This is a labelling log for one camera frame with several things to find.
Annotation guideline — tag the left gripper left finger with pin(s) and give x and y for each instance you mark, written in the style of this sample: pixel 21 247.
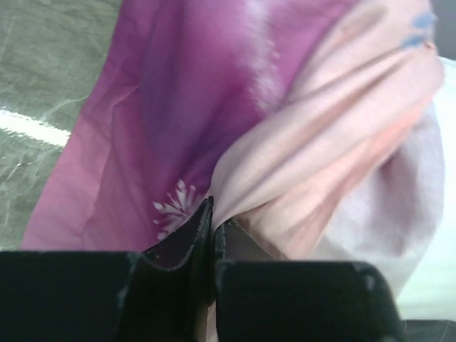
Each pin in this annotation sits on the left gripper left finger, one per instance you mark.
pixel 156 295

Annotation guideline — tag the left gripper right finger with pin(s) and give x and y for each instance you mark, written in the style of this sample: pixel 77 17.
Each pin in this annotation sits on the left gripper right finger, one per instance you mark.
pixel 261 299

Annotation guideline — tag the pink princess print pillowcase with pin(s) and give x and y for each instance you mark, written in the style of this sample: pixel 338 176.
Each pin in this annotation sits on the pink princess print pillowcase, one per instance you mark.
pixel 308 123

